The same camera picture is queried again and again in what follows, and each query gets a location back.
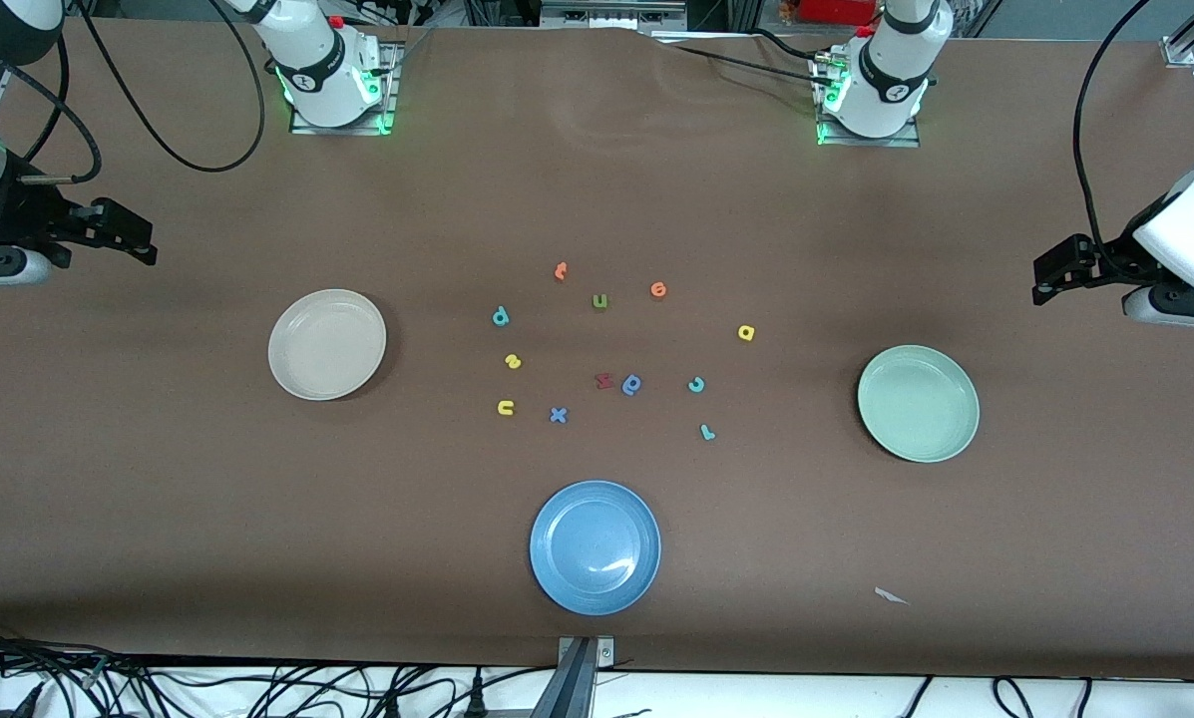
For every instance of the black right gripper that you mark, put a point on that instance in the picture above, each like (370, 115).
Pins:
(20, 214)

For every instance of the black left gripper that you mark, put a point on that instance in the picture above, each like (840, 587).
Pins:
(1112, 257)

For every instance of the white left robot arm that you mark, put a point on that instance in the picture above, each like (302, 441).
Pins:
(891, 80)

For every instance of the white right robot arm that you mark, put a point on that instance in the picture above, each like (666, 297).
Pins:
(322, 70)

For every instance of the green round plate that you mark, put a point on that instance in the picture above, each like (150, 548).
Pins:
(919, 403)

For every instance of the beige round plate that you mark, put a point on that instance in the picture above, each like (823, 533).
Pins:
(327, 344)

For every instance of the red box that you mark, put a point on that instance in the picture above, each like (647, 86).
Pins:
(836, 10)

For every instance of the white paper scrap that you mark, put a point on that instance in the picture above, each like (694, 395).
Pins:
(889, 595)

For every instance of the blue foam letter q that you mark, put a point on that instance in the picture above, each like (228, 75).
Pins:
(629, 389)

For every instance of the blue round plate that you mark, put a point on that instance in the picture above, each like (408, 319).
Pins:
(595, 547)

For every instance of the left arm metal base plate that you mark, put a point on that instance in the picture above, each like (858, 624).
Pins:
(871, 142)

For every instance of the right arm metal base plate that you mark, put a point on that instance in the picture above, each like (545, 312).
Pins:
(342, 128)

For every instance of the grey metal frame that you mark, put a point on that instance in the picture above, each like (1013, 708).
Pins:
(611, 12)

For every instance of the metal table bracket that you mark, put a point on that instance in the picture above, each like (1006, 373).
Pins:
(582, 678)

